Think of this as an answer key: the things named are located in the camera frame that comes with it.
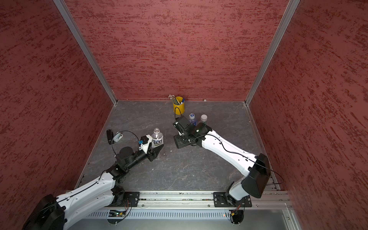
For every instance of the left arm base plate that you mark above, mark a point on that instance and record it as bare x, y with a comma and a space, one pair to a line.
127, 198

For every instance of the perforated cable tray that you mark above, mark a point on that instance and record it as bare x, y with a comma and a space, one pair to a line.
170, 214

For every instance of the pencils bundle in cup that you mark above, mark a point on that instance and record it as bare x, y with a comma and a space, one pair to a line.
174, 100

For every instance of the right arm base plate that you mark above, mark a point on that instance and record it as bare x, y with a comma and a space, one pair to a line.
224, 200

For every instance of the aluminium mounting rail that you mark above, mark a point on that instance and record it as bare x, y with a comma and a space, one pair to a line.
202, 199

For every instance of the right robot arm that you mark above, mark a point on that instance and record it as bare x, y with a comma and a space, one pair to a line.
254, 168

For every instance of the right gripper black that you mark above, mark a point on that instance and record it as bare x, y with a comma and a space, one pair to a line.
178, 142

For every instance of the black stapler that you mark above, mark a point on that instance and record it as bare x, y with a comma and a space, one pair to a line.
110, 136

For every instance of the grey small stapler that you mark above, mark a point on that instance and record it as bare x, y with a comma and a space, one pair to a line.
117, 137

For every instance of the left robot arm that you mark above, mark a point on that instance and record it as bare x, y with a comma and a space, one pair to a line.
63, 211

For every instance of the yellow pencil cup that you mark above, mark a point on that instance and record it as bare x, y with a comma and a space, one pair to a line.
179, 109

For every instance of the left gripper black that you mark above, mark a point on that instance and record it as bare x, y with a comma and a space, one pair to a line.
155, 153

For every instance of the small clear bottle white label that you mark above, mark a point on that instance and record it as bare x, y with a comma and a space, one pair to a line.
157, 138

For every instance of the clear bottle blue label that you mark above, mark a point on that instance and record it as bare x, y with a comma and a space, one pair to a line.
192, 119

